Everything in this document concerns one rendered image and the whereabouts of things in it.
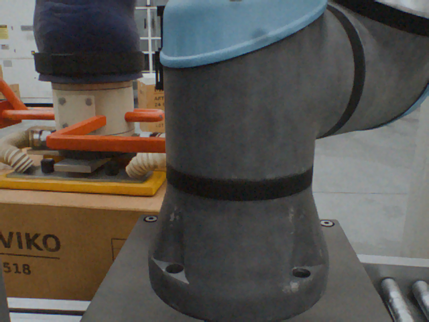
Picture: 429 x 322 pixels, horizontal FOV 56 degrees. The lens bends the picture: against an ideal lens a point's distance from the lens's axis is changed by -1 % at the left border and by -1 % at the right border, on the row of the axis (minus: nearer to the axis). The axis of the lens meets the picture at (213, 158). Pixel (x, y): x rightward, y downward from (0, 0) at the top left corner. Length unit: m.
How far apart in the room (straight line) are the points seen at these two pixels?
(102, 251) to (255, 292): 0.54
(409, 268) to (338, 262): 0.99
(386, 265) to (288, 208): 1.07
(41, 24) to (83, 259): 0.45
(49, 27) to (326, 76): 0.64
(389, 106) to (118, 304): 0.28
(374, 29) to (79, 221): 0.61
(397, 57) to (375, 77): 0.03
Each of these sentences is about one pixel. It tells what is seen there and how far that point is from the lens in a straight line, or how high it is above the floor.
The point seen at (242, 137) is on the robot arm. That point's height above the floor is 1.17.
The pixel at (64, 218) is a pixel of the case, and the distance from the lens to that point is 0.80.
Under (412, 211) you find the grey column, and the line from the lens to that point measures 2.09.
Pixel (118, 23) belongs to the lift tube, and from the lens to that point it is 0.84.
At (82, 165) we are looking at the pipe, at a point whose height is 1.00.
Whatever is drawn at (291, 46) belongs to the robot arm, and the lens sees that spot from 0.27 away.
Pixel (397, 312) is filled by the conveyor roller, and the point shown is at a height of 0.54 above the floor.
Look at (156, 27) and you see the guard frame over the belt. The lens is 8.19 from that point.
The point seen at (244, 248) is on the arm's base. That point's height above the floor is 1.09.
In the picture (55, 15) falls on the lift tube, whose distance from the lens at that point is 0.84.
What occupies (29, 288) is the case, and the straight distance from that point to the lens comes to 0.92.
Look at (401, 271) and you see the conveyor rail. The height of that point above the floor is 0.57.
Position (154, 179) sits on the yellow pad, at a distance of 0.81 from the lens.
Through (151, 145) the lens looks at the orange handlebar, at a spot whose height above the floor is 1.08.
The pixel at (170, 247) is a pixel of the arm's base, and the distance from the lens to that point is 0.31.
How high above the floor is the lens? 1.22
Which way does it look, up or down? 16 degrees down
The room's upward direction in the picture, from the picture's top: straight up
